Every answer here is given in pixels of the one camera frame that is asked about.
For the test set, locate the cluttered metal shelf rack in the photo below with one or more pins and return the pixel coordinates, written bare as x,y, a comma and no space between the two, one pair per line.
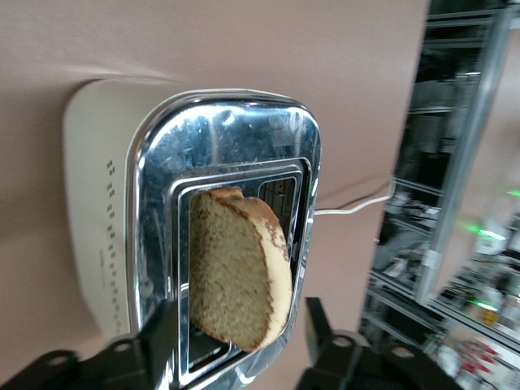
455,162

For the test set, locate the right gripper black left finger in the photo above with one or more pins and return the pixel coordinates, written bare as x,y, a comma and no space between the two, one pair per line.
134,361

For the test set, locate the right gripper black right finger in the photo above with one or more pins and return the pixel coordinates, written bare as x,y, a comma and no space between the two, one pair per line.
345,365

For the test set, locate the chrome and cream toaster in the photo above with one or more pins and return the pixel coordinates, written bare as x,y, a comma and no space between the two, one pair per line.
101,162

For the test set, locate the brown table cover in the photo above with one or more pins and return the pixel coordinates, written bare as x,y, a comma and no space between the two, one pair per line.
243,40

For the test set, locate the slice of brown bread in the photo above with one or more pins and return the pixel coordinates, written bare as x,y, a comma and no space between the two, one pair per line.
231,268

